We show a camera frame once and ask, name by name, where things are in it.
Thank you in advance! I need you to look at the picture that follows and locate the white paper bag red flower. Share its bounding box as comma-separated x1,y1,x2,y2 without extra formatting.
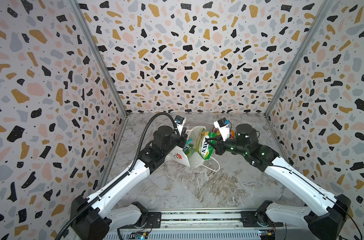
166,126,221,172

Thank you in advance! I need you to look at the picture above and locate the green snack packet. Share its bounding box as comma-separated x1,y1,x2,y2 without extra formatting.
183,139,195,158
196,129,217,161

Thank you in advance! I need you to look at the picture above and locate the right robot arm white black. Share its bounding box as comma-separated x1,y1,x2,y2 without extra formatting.
205,119,351,240

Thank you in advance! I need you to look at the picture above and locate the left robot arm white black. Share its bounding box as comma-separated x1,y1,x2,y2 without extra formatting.
70,126,188,240

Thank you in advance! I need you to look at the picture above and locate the green snack packet in bag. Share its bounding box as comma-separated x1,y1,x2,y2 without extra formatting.
183,139,195,158

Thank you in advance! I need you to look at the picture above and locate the left green circuit board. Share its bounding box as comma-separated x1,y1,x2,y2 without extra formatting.
127,231,149,240

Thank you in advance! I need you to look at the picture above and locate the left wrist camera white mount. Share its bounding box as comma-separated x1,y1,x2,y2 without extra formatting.
174,115,186,136

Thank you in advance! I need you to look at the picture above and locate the black corrugated cable conduit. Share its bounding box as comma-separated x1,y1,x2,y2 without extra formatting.
54,112,180,240

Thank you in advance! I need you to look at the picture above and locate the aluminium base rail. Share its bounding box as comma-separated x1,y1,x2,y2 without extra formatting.
70,208,330,240

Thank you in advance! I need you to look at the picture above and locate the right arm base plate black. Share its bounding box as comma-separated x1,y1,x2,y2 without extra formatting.
240,211,285,228

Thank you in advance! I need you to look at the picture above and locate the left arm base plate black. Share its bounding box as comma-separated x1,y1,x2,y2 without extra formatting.
122,212,162,230

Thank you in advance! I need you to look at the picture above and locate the right circuit board with wires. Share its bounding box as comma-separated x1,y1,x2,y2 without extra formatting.
259,230,276,240

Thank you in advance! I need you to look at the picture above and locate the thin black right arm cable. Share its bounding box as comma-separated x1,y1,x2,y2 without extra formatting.
277,170,355,240

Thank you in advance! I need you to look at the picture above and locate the left corner aluminium post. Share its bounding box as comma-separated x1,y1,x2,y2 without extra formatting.
67,0,127,119

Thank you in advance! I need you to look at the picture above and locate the corner aluminium post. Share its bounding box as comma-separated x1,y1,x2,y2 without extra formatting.
264,0,334,119
67,0,127,119

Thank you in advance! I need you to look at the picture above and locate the right corner aluminium post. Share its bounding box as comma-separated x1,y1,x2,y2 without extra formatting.
264,0,334,119

